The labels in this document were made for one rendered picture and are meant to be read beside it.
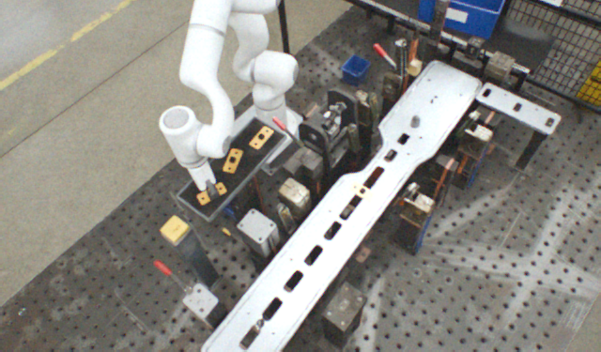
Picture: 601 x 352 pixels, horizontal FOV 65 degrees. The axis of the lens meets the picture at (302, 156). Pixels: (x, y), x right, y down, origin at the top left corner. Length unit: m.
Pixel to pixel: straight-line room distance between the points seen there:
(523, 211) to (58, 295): 1.79
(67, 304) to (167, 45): 2.17
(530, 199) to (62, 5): 3.64
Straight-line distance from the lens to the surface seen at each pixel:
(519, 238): 1.97
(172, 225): 1.44
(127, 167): 3.07
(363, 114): 1.75
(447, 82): 1.91
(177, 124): 1.13
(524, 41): 2.10
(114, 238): 2.03
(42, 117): 3.58
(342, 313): 1.42
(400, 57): 1.74
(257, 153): 1.50
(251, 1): 1.30
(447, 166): 1.70
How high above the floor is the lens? 2.40
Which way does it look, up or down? 57 degrees down
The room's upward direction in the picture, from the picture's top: 6 degrees counter-clockwise
